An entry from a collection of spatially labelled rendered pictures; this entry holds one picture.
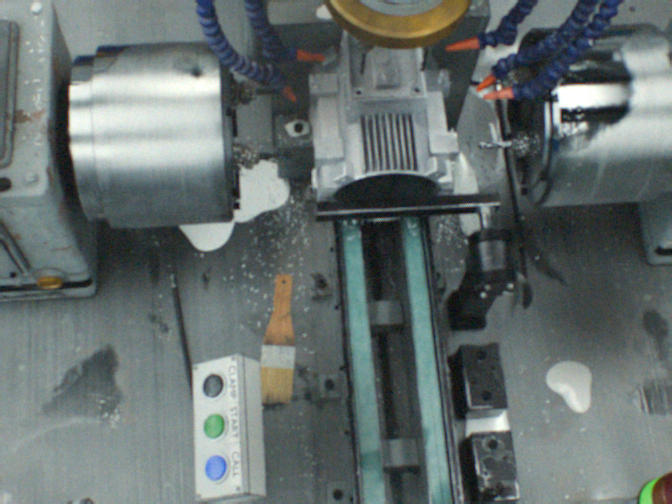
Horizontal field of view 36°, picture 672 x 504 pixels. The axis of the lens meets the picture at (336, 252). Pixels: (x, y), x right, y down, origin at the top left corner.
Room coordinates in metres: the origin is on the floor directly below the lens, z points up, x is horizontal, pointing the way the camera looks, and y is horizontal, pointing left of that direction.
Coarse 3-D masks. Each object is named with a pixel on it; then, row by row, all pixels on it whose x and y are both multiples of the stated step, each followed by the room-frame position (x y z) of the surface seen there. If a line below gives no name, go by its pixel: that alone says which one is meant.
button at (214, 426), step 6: (216, 414) 0.27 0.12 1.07; (210, 420) 0.27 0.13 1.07; (216, 420) 0.27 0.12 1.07; (222, 420) 0.27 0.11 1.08; (204, 426) 0.26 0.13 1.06; (210, 426) 0.26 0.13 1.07; (216, 426) 0.26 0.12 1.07; (222, 426) 0.26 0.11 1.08; (210, 432) 0.25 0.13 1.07; (216, 432) 0.25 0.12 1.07; (222, 432) 0.25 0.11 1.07; (216, 438) 0.25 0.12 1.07
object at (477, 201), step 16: (496, 192) 0.63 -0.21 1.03; (320, 208) 0.58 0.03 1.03; (336, 208) 0.58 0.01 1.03; (352, 208) 0.58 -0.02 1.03; (368, 208) 0.59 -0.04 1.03; (384, 208) 0.59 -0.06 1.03; (400, 208) 0.59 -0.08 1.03; (416, 208) 0.60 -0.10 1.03; (432, 208) 0.60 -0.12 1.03; (448, 208) 0.60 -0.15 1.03; (464, 208) 0.61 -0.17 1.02; (480, 208) 0.61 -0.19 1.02; (496, 208) 0.61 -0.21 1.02
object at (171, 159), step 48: (144, 48) 0.73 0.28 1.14; (192, 48) 0.74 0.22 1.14; (96, 96) 0.64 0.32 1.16; (144, 96) 0.65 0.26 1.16; (192, 96) 0.65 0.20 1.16; (240, 96) 0.72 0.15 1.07; (96, 144) 0.58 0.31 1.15; (144, 144) 0.59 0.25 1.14; (192, 144) 0.60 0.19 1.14; (96, 192) 0.54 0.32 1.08; (144, 192) 0.54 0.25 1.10; (192, 192) 0.55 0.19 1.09; (240, 192) 0.62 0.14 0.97
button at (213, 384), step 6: (210, 378) 0.32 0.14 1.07; (216, 378) 0.32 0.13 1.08; (222, 378) 0.32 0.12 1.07; (204, 384) 0.31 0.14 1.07; (210, 384) 0.31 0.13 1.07; (216, 384) 0.31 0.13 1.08; (222, 384) 0.31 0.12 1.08; (204, 390) 0.30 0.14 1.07; (210, 390) 0.30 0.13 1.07; (216, 390) 0.30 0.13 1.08; (210, 396) 0.30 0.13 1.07; (216, 396) 0.30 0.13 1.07
